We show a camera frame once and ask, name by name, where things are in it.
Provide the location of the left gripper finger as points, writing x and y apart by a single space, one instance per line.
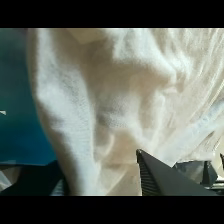
160 178

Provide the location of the white garment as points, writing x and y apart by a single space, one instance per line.
110 93

